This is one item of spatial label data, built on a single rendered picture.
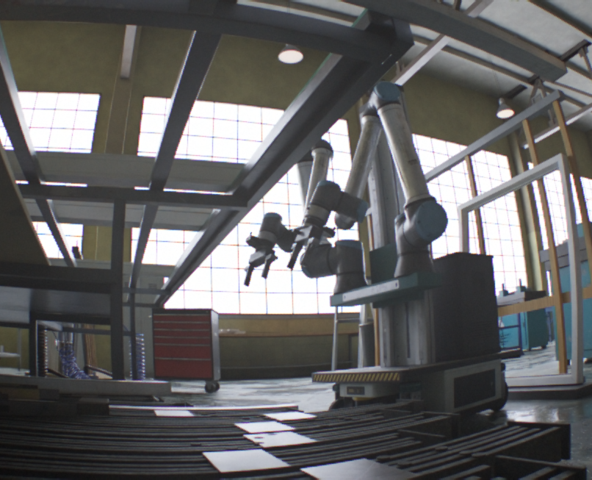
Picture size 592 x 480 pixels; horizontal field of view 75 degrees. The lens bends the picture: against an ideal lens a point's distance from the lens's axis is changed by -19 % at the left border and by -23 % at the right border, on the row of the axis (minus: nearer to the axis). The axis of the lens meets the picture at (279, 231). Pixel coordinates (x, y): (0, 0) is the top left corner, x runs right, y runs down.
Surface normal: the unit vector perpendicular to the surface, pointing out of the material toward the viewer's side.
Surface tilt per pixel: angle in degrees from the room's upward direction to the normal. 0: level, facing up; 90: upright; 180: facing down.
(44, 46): 90
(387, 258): 90
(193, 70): 180
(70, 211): 90
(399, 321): 90
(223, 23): 180
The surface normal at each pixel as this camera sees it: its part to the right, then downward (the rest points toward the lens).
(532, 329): 0.33, -0.26
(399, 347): -0.87, -0.10
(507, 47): 0.02, 0.96
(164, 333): -0.03, -0.26
